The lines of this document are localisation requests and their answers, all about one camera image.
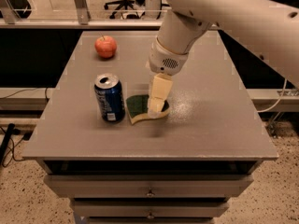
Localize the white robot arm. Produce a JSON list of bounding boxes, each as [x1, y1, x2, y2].
[[148, 0, 299, 119]]

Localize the black floor cables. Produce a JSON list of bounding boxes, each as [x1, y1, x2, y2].
[[0, 123, 32, 169]]

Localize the metal window rail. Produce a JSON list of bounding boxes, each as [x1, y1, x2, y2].
[[0, 0, 168, 30]]

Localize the lower drawer with knob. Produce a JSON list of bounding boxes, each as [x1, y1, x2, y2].
[[71, 200, 229, 219]]

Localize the green and yellow sponge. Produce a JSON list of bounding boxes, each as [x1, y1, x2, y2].
[[126, 94, 170, 125]]

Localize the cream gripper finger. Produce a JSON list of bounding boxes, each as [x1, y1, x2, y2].
[[148, 73, 173, 119]]

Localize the blue pepsi can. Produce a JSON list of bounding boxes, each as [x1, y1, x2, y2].
[[94, 73, 125, 122]]

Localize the grey drawer cabinet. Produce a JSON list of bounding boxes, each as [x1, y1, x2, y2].
[[23, 31, 278, 224]]

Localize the drawer with knob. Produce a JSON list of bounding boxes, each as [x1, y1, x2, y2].
[[44, 175, 253, 198], [71, 200, 229, 219]]

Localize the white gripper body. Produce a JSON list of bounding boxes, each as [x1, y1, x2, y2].
[[148, 39, 189, 76]]

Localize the upper drawer with knob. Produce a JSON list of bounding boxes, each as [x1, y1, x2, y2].
[[44, 175, 253, 198]]

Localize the red apple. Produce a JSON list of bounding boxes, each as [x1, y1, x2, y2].
[[94, 35, 117, 59]]

